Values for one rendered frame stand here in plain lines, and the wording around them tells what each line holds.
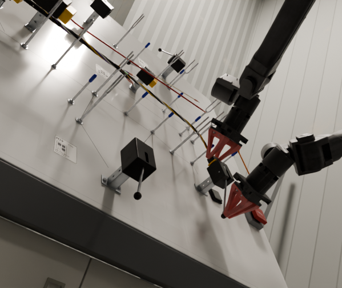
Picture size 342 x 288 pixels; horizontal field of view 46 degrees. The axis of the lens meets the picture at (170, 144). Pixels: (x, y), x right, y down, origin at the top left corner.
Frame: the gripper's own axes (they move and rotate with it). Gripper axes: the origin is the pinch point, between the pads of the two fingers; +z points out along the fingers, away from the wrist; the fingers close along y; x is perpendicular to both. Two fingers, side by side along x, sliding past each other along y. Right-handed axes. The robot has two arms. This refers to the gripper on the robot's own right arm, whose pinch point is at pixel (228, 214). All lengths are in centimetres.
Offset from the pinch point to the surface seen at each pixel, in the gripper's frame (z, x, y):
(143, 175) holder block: -1.8, 5.2, 34.5
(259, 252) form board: 4.8, 3.1, -18.2
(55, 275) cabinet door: 18.2, 11.5, 40.4
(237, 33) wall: -81, -367, -275
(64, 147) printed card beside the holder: 4.6, -6.1, 43.3
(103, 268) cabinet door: 15.3, 10.5, 31.9
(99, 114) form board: 1.0, -22.2, 31.7
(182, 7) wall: -54, -348, -173
